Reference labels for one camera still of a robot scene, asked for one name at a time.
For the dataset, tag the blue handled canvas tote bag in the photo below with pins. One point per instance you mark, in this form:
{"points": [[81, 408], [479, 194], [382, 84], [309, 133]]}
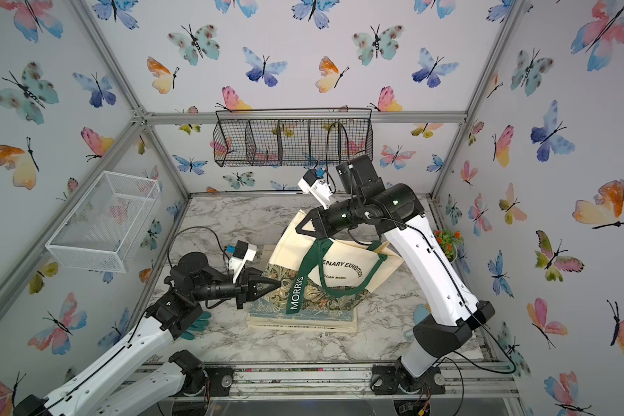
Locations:
{"points": [[320, 308]]}

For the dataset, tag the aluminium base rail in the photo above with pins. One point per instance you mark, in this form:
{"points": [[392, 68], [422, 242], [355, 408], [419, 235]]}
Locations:
{"points": [[451, 379]]}

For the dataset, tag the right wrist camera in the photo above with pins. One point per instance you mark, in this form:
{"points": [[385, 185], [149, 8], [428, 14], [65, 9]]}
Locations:
{"points": [[317, 184]]}

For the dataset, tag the potted artificial flower plant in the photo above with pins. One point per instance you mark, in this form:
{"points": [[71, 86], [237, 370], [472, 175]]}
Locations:
{"points": [[449, 242]]}

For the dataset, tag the white mesh wall basket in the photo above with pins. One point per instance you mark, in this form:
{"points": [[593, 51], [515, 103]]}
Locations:
{"points": [[101, 229]]}

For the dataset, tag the black wire wall basket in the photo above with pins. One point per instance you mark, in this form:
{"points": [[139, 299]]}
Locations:
{"points": [[292, 137]]}

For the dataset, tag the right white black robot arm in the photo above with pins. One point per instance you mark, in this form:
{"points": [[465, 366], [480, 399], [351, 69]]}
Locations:
{"points": [[397, 215]]}

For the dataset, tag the starry night canvas tote bag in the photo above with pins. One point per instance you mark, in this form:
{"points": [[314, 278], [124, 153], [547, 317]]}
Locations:
{"points": [[287, 277]]}

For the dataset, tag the green handled canvas tote bag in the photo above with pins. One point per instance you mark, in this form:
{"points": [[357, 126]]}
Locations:
{"points": [[340, 267]]}

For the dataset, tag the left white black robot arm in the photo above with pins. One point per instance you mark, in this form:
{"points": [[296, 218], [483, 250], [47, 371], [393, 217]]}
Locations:
{"points": [[99, 390]]}

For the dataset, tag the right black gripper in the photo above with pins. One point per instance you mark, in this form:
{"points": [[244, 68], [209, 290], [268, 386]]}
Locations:
{"points": [[325, 229]]}

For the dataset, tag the green rubber glove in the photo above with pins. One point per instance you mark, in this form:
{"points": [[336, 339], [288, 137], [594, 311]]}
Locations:
{"points": [[197, 327]]}

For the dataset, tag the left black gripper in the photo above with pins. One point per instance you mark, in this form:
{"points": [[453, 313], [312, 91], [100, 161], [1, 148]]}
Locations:
{"points": [[244, 290]]}

